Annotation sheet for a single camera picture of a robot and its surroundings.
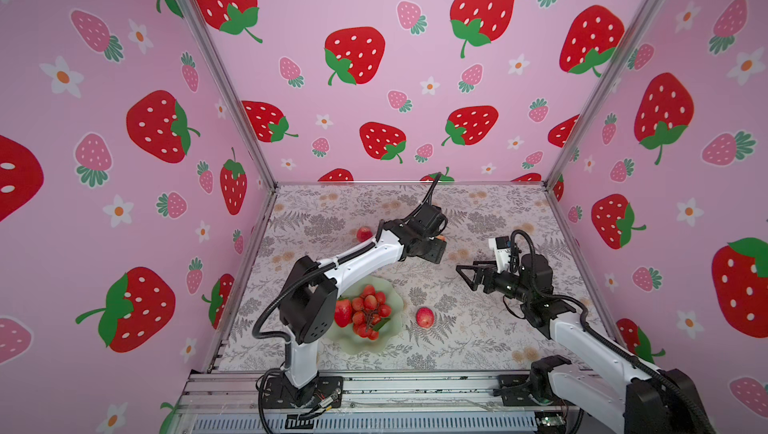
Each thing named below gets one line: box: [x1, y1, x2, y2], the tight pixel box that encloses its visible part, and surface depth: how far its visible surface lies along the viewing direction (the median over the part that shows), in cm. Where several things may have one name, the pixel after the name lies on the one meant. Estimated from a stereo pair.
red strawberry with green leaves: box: [334, 297, 353, 328], surface depth 83 cm
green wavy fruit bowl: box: [333, 276, 406, 355], surface depth 84 cm
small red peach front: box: [416, 306, 435, 329], surface depth 85 cm
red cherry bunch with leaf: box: [351, 285, 392, 341], surface depth 83 cm
